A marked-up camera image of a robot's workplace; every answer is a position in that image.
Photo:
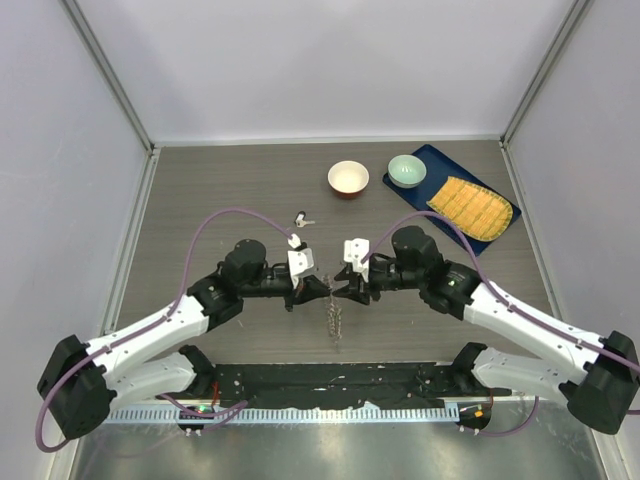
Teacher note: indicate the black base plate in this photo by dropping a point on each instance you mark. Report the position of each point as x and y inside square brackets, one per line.
[333, 386]

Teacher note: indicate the light green bowl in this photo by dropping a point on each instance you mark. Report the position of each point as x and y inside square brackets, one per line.
[406, 171]

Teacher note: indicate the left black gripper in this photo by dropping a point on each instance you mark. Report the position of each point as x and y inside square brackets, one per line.
[308, 288]

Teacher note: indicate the yellow woven mat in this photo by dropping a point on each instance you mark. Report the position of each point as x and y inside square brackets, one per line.
[477, 211]

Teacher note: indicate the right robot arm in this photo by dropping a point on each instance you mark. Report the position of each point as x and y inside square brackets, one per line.
[596, 378]

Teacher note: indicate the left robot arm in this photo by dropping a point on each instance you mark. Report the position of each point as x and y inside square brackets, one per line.
[84, 381]

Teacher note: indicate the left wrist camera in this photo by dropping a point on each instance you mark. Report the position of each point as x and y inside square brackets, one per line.
[300, 260]

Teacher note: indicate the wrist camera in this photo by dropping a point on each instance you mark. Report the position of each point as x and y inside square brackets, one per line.
[354, 253]
[300, 260]

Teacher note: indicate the key with black-white tag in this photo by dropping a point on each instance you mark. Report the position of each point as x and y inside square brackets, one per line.
[302, 221]

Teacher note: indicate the red white bowl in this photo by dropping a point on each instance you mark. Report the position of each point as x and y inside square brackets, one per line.
[348, 179]

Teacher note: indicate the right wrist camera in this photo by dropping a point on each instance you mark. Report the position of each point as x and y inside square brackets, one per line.
[354, 253]

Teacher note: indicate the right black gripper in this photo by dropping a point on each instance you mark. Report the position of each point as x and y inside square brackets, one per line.
[352, 291]

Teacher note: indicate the metal key organizer disc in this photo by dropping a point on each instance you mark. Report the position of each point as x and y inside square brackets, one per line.
[333, 315]

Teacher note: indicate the white slotted cable duct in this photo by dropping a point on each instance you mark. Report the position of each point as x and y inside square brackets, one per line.
[163, 413]

